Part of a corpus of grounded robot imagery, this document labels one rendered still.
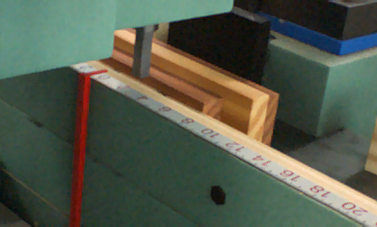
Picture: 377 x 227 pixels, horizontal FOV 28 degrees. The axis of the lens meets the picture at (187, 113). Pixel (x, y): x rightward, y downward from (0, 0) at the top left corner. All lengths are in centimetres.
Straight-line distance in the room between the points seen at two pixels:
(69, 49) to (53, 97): 15
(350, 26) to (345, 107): 7
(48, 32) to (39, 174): 22
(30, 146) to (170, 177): 16
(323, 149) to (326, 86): 5
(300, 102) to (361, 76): 5
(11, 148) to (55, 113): 8
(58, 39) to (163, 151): 11
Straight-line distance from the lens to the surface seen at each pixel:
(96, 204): 53
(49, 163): 57
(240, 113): 51
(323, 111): 59
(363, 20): 62
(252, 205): 42
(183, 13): 49
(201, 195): 45
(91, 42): 40
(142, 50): 52
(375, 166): 56
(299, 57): 59
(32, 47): 38
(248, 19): 54
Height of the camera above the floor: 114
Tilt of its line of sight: 23 degrees down
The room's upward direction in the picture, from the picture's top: 7 degrees clockwise
